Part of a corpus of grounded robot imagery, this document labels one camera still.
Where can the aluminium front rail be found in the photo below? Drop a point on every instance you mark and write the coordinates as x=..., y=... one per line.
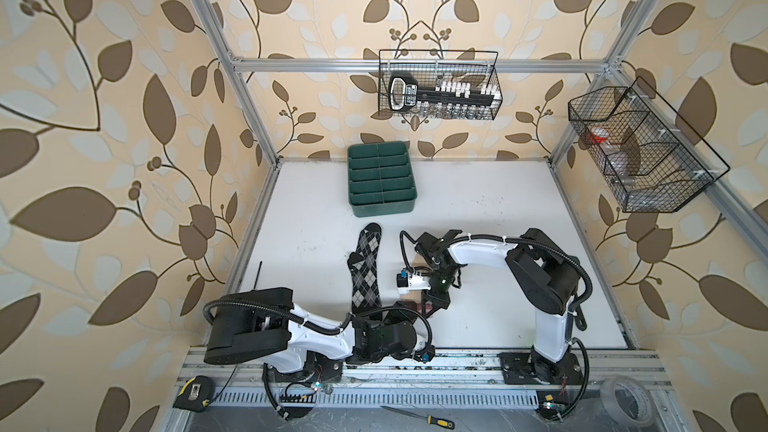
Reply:
x=463, y=385

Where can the clear tape roll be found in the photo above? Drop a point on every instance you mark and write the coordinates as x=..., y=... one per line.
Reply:
x=628, y=402

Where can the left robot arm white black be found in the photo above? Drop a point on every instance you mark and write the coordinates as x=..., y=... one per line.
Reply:
x=268, y=325

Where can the black socket set rail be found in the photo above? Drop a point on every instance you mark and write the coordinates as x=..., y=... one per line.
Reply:
x=404, y=92

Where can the black wire basket right wall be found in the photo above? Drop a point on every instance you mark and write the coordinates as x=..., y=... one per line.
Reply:
x=656, y=160

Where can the black wire basket back wall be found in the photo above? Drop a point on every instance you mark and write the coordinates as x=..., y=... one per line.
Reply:
x=473, y=66

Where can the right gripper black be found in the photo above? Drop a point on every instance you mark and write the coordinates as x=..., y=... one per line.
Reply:
x=439, y=301

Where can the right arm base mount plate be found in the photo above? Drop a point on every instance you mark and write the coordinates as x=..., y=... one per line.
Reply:
x=531, y=368

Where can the red lidded container in basket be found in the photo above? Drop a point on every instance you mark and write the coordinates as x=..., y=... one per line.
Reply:
x=597, y=135

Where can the black wire basket wall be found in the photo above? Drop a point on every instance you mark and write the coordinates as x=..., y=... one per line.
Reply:
x=656, y=160
x=473, y=66

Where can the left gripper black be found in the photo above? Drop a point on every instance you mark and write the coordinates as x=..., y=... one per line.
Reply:
x=417, y=345

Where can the black grey argyle sock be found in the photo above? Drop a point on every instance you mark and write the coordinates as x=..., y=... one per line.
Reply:
x=362, y=265

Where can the yellow black handled screwdriver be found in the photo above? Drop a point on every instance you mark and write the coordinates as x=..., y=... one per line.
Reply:
x=429, y=419

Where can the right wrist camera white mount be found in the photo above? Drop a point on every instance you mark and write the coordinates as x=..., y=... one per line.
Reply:
x=408, y=282

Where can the green plastic divided tray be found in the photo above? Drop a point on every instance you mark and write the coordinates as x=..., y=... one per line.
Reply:
x=380, y=179

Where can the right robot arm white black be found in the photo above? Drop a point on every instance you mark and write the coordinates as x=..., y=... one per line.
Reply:
x=553, y=282

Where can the beige sock maroon purple stripes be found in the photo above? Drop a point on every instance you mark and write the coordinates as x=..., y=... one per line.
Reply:
x=424, y=308

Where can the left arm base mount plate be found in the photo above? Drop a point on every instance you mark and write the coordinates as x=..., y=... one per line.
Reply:
x=309, y=372

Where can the black yellow tape measure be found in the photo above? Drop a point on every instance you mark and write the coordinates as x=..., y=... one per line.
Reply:
x=196, y=394

